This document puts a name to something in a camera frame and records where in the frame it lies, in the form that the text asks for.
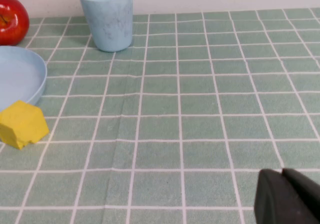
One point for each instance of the red apple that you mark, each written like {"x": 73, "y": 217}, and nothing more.
{"x": 12, "y": 21}

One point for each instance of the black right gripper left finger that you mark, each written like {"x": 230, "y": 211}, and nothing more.
{"x": 272, "y": 201}

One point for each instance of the light blue plastic cup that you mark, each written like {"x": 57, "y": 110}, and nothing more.
{"x": 110, "y": 21}

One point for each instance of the yellow foam block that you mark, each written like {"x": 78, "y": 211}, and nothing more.
{"x": 22, "y": 124}

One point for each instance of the light blue round plate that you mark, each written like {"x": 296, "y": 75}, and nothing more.
{"x": 17, "y": 76}

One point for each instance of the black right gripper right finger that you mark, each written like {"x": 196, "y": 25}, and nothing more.
{"x": 306, "y": 189}

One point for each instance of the green checked tablecloth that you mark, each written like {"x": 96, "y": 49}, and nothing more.
{"x": 190, "y": 104}

